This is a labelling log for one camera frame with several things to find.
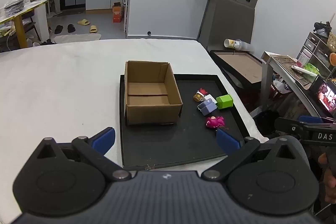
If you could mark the black side table brown top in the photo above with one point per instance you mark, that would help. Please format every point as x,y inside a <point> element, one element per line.
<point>241,66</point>

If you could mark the round table with yellow leg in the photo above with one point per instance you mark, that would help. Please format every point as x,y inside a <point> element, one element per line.
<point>19,29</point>

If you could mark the white floor mat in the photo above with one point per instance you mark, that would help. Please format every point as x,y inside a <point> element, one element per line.
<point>76,38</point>

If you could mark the white tube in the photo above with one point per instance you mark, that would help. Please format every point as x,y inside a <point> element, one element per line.
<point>304,71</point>

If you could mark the brown cardboard box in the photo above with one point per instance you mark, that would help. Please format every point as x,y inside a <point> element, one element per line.
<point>153,111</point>

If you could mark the green hexagonal box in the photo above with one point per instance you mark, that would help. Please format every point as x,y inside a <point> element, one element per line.
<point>225,102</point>

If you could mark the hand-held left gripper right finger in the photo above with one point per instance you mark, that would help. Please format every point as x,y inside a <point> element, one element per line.
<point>227,141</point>

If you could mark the stack of paper cups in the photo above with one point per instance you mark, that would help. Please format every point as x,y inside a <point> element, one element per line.
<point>236,45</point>

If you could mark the person's right hand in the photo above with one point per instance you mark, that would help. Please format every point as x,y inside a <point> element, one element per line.
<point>330,182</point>

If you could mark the black slipper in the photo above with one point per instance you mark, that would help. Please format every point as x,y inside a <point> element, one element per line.
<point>71,28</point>
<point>58,29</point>

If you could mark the purple block charger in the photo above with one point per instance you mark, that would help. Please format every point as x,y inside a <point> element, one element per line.
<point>208,108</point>

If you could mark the stack of wrapped plates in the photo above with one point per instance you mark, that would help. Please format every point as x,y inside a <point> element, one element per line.
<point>14,6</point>

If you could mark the brown patterned desk mat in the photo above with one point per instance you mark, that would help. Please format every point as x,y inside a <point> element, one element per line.
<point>282,61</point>

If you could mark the green packet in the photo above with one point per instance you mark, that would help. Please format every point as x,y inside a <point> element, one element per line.
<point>312,67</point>

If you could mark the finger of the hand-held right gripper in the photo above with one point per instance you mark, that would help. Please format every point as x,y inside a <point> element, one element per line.
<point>311,119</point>

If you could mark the orange cardboard box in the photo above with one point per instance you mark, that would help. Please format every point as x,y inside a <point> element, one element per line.
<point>118,12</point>

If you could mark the red and gold toy figure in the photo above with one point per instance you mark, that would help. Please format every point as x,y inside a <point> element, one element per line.
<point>198,96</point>

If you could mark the grey drawer organizer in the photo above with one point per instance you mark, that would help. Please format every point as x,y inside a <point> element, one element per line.
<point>317,48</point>

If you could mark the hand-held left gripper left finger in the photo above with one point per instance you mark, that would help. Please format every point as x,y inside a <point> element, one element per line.
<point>105,138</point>

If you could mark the grey desk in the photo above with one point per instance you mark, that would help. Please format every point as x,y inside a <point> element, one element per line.
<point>294,87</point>

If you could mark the pink toy figure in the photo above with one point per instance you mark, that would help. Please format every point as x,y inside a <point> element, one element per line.
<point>214,121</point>

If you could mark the yellow slipper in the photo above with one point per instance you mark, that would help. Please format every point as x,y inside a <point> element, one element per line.
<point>83,22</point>
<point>93,29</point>

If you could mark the black tray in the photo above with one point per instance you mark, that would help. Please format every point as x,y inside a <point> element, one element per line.
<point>162,142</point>

